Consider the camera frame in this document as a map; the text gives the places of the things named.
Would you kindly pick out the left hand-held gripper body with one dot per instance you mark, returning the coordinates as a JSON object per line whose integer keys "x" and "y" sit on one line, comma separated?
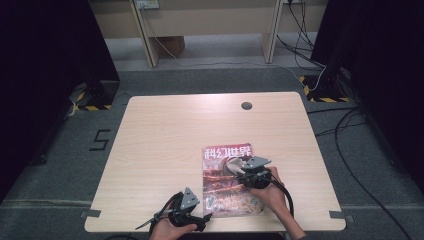
{"x": 188, "y": 203}

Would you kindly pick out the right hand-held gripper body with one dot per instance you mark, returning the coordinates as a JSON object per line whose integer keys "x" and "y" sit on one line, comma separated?
{"x": 256, "y": 176}

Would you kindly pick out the glossy magazine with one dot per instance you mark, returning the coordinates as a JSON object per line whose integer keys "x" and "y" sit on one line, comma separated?
{"x": 223, "y": 193}

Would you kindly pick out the person's right hand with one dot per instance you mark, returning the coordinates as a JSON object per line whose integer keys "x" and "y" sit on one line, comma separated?
{"x": 275, "y": 196}

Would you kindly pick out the person's left hand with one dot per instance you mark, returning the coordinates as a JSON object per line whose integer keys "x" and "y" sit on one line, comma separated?
{"x": 166, "y": 231}

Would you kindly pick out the stand base with hazard tape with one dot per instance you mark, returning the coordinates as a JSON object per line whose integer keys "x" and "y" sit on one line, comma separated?
{"x": 98, "y": 98}
{"x": 315, "y": 90}

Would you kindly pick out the brown cardboard box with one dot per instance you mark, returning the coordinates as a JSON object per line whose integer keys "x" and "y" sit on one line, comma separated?
{"x": 173, "y": 45}

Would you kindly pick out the beige desk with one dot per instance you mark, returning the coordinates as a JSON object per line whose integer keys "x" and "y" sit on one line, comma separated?
{"x": 213, "y": 20}

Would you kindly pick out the black curtain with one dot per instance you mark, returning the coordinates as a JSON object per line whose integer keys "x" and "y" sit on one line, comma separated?
{"x": 393, "y": 66}
{"x": 40, "y": 83}

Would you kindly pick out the white power socket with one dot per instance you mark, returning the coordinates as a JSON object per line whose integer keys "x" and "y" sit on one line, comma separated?
{"x": 147, "y": 4}

